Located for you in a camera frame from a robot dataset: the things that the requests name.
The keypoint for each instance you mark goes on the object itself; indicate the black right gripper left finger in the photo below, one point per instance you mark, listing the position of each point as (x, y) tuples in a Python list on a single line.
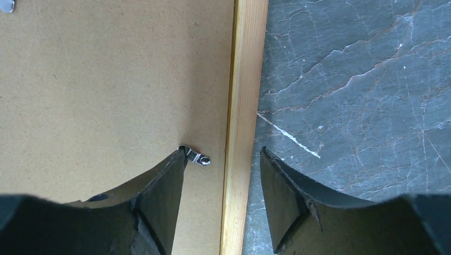
[(136, 217)]

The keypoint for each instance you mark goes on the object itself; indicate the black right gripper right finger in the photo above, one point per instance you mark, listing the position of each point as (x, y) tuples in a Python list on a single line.
[(307, 217)]

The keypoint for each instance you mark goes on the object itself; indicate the brown cardboard backing board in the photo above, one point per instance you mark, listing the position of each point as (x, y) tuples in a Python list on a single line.
[(94, 93)]

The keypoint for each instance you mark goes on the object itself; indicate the yellow wooden picture frame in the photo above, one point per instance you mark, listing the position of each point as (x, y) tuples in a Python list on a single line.
[(249, 23)]

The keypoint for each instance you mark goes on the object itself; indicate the metal turn clip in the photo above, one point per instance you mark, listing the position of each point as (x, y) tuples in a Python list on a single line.
[(7, 6), (195, 157)]

